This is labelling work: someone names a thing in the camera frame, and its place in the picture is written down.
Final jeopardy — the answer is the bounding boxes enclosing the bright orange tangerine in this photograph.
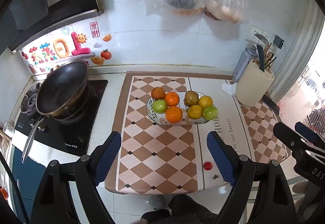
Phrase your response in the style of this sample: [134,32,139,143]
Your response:
[164,91,180,106]

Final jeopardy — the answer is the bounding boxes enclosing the black knife handle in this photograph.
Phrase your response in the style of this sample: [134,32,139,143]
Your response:
[257,45,265,72]

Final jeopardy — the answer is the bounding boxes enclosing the small red tomato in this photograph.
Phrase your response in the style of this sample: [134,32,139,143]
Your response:
[203,161,213,171]

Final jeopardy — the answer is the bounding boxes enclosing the black smartphone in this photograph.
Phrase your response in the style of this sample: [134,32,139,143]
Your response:
[262,95,280,115]

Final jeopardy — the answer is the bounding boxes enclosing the yellow citrus fruit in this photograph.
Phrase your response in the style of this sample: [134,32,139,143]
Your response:
[198,95,213,109]
[187,105,203,119]

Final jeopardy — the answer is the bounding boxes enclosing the white cup with print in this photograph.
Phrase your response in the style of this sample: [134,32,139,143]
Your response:
[3,120,15,138]

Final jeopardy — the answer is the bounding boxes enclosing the colourful wall stickers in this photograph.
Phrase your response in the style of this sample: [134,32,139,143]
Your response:
[19,20,113,76]

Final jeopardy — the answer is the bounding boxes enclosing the black induction cooktop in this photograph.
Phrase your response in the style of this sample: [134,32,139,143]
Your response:
[15,80,108,156]

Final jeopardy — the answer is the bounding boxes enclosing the dark orange rough orange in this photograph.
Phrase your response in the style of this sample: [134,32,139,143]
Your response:
[151,87,165,100]

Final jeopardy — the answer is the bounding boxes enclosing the checkered brown counter mat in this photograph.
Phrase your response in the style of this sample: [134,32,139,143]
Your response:
[105,73,289,195]

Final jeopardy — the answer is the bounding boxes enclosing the black plug adapter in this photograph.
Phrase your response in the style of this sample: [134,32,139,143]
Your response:
[273,35,284,49]

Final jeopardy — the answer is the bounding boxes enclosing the patterned ceramic fruit plate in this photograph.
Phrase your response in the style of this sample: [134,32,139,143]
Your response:
[146,90,219,125]

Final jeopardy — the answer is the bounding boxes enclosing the beige utensil holder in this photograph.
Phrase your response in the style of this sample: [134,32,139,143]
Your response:
[235,60,275,107]

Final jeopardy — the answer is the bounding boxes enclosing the brown-red round fruit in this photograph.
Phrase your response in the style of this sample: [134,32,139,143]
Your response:
[184,91,199,107]

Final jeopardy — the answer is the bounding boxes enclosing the black wok pan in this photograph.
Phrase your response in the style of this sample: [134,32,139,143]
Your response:
[22,61,89,163]

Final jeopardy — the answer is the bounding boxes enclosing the silver spray can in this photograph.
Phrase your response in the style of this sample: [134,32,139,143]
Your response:
[232,46,258,83]

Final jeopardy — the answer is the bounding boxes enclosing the white wall power socket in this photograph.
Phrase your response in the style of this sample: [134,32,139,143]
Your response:
[247,25,276,44]

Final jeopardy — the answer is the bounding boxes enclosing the green apple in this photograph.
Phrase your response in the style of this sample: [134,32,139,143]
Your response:
[202,106,219,121]
[152,99,168,114]

